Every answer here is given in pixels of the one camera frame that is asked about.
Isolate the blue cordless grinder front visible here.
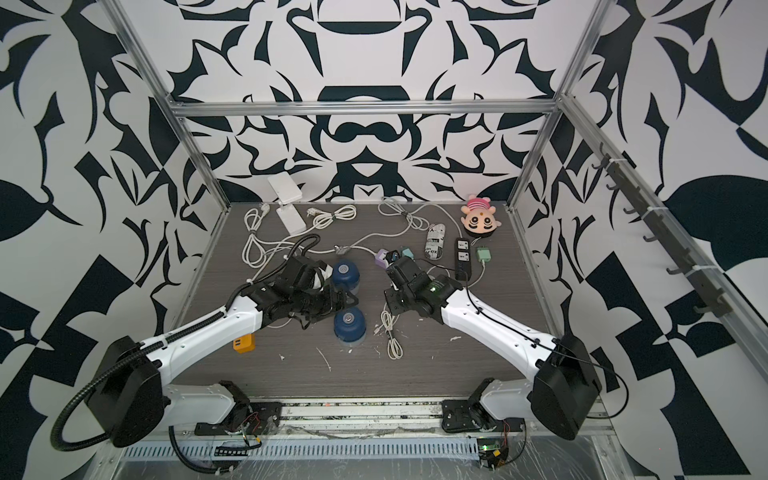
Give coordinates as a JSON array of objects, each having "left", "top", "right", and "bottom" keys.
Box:
[{"left": 333, "top": 307, "right": 367, "bottom": 347}]

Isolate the white USB cable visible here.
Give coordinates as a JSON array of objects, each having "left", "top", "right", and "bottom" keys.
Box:
[{"left": 371, "top": 302, "right": 404, "bottom": 361}]

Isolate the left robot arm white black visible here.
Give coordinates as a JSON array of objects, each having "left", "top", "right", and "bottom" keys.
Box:
[{"left": 50, "top": 256, "right": 358, "bottom": 452}]

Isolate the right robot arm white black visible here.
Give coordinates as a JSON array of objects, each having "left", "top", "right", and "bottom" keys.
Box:
[{"left": 385, "top": 257, "right": 602, "bottom": 440}]

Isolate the purple power strip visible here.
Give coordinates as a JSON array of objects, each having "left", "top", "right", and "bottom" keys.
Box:
[{"left": 374, "top": 249, "right": 389, "bottom": 269}]

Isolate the yellow power strip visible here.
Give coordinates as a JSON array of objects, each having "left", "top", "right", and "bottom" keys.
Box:
[{"left": 232, "top": 334, "right": 255, "bottom": 354}]

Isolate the green charger adapter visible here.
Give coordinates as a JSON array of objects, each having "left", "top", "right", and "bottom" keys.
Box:
[{"left": 476, "top": 247, "right": 492, "bottom": 265}]

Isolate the pink cartoon face toy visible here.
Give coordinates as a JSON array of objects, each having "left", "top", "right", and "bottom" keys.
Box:
[{"left": 461, "top": 195, "right": 502, "bottom": 238}]

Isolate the white folding desk lamp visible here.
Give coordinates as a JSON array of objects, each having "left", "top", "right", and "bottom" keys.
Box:
[{"left": 267, "top": 172, "right": 307, "bottom": 235}]

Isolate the white coiled power cable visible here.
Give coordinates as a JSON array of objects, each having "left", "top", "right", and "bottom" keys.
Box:
[
  {"left": 305, "top": 203, "right": 358, "bottom": 230},
  {"left": 241, "top": 202, "right": 301, "bottom": 269}
]

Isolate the grey wall hook rail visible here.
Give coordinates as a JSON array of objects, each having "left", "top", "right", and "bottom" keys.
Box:
[{"left": 593, "top": 144, "right": 733, "bottom": 318}]

